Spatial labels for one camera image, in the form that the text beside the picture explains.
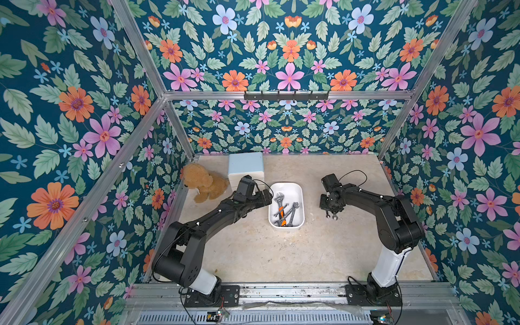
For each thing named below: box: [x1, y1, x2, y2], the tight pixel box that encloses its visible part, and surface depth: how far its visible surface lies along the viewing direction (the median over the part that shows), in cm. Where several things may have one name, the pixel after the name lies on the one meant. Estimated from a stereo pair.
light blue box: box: [227, 151, 265, 192], surface depth 98 cm
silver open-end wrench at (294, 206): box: [284, 201, 300, 227], surface depth 98 cm
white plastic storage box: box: [268, 181, 305, 230], surface depth 98 cm
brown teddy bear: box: [182, 163, 230, 204], surface depth 92 cm
